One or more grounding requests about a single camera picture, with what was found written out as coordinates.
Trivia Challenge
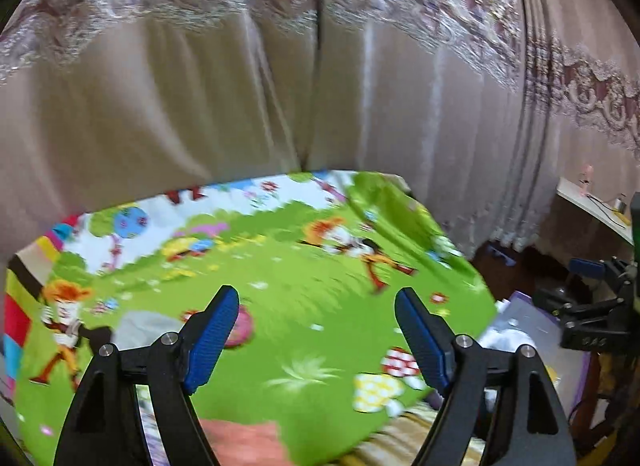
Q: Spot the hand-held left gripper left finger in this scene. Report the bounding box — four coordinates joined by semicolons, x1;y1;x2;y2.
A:
52;285;241;466

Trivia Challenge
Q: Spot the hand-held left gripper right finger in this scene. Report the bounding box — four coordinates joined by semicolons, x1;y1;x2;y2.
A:
394;287;578;466

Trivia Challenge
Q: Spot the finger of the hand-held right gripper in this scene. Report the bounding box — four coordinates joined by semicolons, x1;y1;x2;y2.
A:
570;257;626;281

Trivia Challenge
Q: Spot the grey cloth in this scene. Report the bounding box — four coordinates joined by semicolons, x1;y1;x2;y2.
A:
107;311;173;352

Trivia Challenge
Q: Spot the white plastic bag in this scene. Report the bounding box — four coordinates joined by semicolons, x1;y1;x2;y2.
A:
480;291;591;397

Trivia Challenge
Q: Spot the cartoon printed blanket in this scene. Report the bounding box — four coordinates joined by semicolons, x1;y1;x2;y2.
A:
0;171;501;466

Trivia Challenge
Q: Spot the beige woven mat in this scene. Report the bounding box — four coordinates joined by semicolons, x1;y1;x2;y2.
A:
350;406;481;466

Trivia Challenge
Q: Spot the pink fluffy garment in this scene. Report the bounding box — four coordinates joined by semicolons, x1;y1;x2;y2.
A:
200;418;291;466

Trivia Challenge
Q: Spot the beige embroidered curtain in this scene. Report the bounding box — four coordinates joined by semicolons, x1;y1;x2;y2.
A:
0;0;640;267

